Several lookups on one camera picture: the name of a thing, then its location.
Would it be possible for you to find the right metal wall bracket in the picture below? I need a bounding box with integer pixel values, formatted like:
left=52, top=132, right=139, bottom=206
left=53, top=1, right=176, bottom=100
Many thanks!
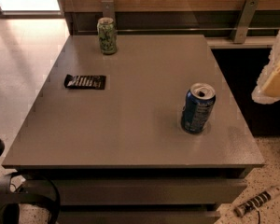
left=231, top=0, right=259, bottom=44

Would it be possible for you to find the grey upper drawer front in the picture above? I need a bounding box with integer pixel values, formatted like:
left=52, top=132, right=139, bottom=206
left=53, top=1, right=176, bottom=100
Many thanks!
left=21, top=178, right=248, bottom=205

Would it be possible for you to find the metal wall bracket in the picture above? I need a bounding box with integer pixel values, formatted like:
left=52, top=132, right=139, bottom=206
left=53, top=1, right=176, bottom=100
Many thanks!
left=102, top=0, right=116, bottom=23
left=231, top=0, right=259, bottom=44

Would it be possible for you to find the white power strip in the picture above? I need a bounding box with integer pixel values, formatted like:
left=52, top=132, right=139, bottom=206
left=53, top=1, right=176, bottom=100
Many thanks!
left=234, top=186, right=280, bottom=217

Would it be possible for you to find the black snack wrapper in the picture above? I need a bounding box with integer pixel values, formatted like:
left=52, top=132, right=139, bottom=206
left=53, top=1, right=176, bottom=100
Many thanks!
left=64, top=75, right=106, bottom=90

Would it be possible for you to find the black office chair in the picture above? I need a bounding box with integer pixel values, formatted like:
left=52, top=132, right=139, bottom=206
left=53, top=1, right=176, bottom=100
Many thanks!
left=0, top=135, right=62, bottom=224

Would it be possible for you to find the metal rail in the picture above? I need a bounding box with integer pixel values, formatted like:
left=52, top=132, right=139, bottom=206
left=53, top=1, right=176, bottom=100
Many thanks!
left=76, top=26, right=280, bottom=34

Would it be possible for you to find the left metal wall bracket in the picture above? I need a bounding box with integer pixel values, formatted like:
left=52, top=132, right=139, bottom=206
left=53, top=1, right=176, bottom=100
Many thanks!
left=102, top=0, right=116, bottom=23

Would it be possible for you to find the grey lower drawer front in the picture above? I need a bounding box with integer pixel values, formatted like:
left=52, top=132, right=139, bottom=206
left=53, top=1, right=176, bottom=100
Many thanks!
left=57, top=211, right=220, bottom=224

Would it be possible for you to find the blue pepsi can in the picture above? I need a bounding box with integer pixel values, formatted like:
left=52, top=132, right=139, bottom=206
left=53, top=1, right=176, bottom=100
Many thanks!
left=181, top=83, right=216, bottom=133

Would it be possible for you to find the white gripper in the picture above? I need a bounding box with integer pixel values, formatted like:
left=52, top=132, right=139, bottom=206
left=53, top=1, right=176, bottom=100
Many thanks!
left=251, top=30, right=280, bottom=105

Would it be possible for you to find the green soda can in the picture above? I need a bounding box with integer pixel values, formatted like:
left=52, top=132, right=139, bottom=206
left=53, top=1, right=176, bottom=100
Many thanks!
left=97, top=17, right=117, bottom=55

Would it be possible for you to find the grey drawer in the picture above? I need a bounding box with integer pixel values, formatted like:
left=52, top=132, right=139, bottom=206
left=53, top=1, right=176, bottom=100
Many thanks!
left=57, top=211, right=220, bottom=224
left=21, top=178, right=248, bottom=205

